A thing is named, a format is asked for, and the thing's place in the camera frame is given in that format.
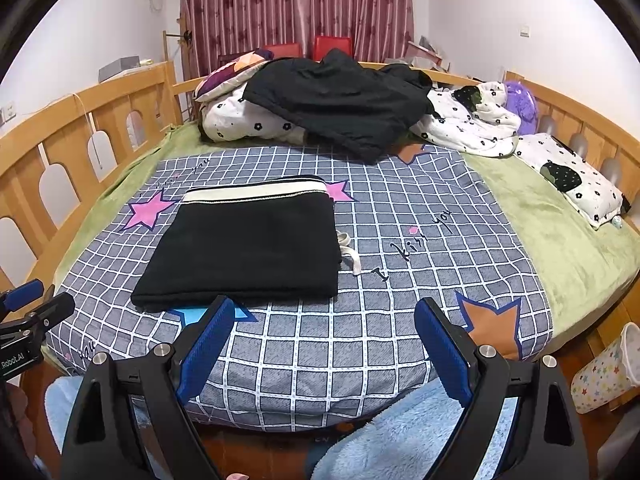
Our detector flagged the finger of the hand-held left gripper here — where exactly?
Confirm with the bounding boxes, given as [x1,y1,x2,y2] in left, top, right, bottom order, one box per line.
[22,291,76,333]
[0,279,45,313]

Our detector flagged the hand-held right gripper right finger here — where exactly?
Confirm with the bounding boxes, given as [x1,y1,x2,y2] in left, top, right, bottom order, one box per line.
[414,297,591,480]

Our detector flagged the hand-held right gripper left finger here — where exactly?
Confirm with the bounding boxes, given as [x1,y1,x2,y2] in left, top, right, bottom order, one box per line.
[59,295,237,480]

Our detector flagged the black pants with white waistband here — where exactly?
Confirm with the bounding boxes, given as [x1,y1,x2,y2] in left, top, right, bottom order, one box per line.
[130,174,368,312]

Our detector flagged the grey checked blanket with stars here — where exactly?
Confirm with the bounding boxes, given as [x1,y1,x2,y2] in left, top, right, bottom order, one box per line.
[45,142,555,433]

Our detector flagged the star print waste bin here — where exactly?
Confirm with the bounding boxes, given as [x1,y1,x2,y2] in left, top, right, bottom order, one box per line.
[570,322,640,415]

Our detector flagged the green bed sheet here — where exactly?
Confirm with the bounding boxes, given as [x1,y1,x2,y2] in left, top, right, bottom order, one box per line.
[52,122,640,356]

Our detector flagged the white floral pillow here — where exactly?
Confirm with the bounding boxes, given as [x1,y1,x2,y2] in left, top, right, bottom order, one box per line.
[515,132,632,231]

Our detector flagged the white floral quilt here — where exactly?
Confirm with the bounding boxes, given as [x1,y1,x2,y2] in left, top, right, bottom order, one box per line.
[200,80,522,156]

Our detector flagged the grey box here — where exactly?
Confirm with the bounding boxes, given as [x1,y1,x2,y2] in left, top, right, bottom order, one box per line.
[98,56,143,83]

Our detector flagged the purple plush toy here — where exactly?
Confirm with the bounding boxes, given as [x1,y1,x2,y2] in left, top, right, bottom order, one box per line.
[502,80,538,136]

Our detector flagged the black jacket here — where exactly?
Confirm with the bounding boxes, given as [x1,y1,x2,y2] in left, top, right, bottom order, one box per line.
[241,49,435,165]

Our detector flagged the purple patterned pillow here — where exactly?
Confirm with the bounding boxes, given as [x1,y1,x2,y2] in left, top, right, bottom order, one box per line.
[194,49,275,103]

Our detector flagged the wooden coat stand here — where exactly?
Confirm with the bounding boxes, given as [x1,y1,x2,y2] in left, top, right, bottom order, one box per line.
[162,12,196,123]

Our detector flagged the clear plastic box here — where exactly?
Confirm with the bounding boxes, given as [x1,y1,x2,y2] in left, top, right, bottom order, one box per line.
[402,35,451,73]

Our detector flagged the red patterned curtain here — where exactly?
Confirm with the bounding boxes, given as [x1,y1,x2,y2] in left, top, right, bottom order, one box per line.
[179,0,416,78]

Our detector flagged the wooden bed frame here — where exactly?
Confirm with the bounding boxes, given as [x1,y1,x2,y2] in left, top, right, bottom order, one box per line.
[0,60,640,361]

